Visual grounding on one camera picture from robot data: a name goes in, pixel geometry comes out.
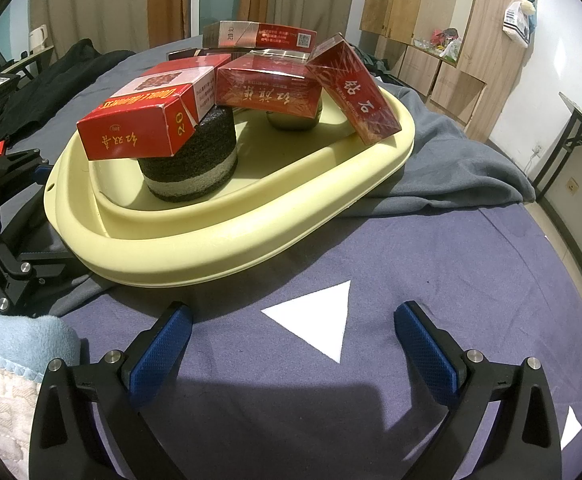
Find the grey cloth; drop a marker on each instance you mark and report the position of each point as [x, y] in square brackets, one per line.
[446, 160]

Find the wall socket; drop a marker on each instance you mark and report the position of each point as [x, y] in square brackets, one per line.
[572, 185]

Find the purple cloth with white triangles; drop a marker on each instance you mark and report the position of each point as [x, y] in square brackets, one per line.
[421, 270]

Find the light blue fleece blanket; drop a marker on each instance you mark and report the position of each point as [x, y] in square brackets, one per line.
[16, 340]

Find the white quilted cloth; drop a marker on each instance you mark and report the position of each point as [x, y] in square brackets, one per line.
[1, 410]

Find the white kettle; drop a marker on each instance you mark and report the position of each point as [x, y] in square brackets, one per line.
[40, 39]

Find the white hanging bag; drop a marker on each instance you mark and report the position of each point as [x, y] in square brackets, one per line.
[518, 17]

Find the black folding table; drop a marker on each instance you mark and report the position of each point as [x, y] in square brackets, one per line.
[576, 160]

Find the black cloth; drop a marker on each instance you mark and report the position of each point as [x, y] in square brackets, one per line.
[76, 80]

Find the red box with silver end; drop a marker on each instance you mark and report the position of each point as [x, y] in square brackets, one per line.
[281, 37]

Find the wooden wardrobe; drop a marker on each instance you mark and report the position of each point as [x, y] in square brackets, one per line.
[446, 20]

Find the wall power outlet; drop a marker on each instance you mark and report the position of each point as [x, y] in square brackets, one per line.
[537, 150]

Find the round silver tin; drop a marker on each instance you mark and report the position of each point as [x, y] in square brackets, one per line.
[291, 122]

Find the beige curtain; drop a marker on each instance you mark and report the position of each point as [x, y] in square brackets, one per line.
[111, 0]

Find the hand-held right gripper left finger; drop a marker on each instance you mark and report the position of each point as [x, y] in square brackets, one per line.
[163, 355]

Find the pale yellow plastic tray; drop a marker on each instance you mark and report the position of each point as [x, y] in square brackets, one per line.
[251, 210]

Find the dark brown cigarette box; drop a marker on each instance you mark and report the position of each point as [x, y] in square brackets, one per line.
[186, 53]

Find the silver-topped red cigarette box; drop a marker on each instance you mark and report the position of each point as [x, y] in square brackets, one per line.
[266, 95]

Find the dark speckled round sponge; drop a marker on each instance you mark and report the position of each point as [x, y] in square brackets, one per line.
[191, 160]

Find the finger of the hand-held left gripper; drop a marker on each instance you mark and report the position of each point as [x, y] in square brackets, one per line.
[18, 165]
[26, 270]

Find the red and white cigarette box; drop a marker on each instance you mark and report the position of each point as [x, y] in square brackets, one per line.
[136, 125]

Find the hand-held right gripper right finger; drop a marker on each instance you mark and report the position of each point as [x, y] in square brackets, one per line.
[426, 355]

